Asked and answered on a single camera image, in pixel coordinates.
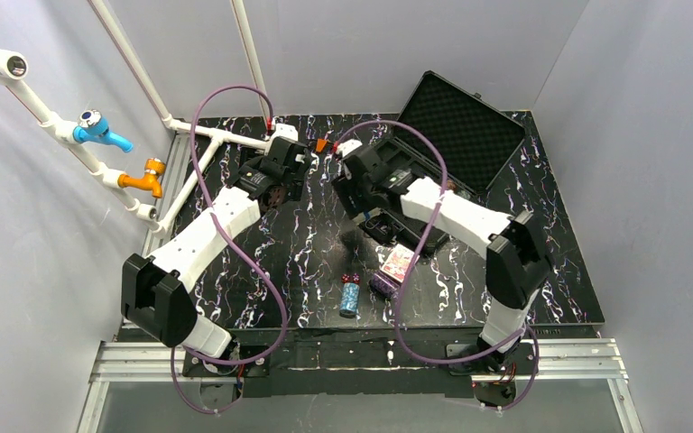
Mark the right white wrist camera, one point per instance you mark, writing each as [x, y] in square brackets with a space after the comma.
[342, 150]

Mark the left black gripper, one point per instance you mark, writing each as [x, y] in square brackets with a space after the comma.
[298, 155]

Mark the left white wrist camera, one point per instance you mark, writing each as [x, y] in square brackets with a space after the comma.
[284, 130]

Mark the orange tap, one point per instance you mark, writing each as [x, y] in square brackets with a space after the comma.
[150, 180]

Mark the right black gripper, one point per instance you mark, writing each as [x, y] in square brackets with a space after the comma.
[351, 165]

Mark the purple poker chip stack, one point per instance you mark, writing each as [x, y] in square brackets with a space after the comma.
[384, 285]

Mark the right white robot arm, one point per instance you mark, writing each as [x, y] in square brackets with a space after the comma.
[514, 248]

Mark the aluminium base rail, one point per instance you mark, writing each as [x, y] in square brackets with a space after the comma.
[561, 359]

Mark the light blue chip stack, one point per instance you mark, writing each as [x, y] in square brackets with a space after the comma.
[349, 301]

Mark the blue tap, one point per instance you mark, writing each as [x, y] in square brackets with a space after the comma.
[93, 127]

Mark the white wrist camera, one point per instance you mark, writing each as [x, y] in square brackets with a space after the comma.
[342, 150]
[284, 130]

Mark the black poker set case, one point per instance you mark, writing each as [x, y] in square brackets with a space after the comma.
[474, 139]

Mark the red backed card deck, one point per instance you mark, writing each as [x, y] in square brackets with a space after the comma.
[397, 263]

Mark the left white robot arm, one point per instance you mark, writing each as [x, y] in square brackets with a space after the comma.
[156, 288]

